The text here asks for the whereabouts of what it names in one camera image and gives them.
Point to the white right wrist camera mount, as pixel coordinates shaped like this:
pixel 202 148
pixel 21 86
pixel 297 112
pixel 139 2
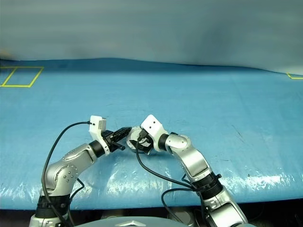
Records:
pixel 154 125

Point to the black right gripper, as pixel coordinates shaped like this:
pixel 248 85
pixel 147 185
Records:
pixel 148 143

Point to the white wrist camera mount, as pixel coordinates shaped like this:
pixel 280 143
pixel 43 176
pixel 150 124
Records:
pixel 154 125
pixel 97 132

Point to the grey robot torso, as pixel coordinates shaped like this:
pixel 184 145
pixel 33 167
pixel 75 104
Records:
pixel 132 223

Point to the blue plastic table cover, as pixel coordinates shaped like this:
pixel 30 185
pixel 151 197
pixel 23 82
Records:
pixel 151 99

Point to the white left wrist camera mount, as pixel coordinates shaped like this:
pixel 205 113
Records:
pixel 97 132

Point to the grey round disc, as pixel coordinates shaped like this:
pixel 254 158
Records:
pixel 181 216

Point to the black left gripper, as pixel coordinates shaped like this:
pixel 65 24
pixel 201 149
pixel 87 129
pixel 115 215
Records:
pixel 109 139

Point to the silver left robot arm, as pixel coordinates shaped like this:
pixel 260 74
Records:
pixel 68 165

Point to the yellow tape double rectangle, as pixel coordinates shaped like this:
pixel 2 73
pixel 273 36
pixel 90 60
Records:
pixel 33 81

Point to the yellow tape corner mark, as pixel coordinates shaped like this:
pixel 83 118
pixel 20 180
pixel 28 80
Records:
pixel 293 76

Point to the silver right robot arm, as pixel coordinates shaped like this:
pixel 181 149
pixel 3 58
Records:
pixel 194 160

